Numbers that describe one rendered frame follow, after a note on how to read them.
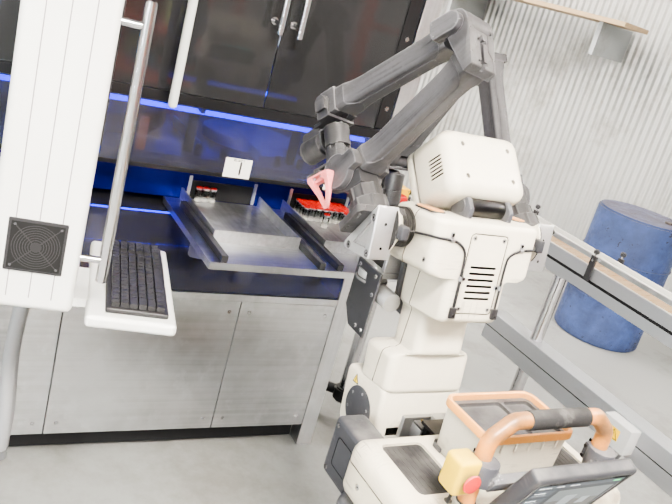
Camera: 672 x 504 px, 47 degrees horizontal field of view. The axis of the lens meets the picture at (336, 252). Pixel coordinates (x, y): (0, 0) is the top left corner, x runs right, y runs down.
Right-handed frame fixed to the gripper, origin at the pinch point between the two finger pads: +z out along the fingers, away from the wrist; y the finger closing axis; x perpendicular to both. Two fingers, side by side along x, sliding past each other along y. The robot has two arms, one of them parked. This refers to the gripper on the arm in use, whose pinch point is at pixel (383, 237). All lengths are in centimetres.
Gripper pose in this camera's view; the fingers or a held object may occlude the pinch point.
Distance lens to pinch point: 234.9
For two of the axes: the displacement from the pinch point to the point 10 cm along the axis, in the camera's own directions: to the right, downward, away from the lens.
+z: -1.7, 9.7, 1.6
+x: -8.7, -0.7, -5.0
